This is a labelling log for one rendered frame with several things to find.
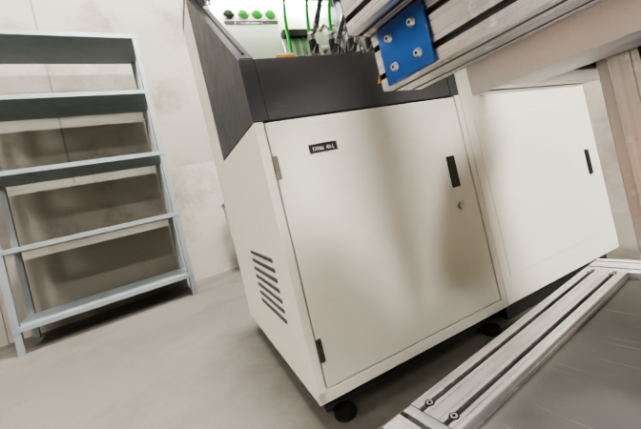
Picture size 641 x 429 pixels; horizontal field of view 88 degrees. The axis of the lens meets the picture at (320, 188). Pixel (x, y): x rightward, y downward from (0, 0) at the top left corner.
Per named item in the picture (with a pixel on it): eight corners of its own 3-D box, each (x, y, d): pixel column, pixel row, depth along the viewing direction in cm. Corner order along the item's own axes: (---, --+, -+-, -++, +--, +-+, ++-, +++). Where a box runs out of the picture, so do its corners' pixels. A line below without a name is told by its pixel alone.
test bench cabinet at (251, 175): (325, 435, 82) (252, 122, 81) (267, 350, 135) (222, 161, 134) (513, 326, 110) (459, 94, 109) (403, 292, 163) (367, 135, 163)
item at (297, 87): (268, 120, 83) (254, 58, 83) (264, 125, 87) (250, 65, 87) (450, 95, 108) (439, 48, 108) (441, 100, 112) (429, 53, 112)
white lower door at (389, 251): (326, 391, 82) (263, 122, 82) (323, 386, 84) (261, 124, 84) (502, 299, 108) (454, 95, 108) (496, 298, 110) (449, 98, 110)
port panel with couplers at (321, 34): (330, 81, 149) (314, 13, 148) (327, 84, 152) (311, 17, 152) (355, 78, 154) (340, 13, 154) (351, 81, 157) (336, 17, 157)
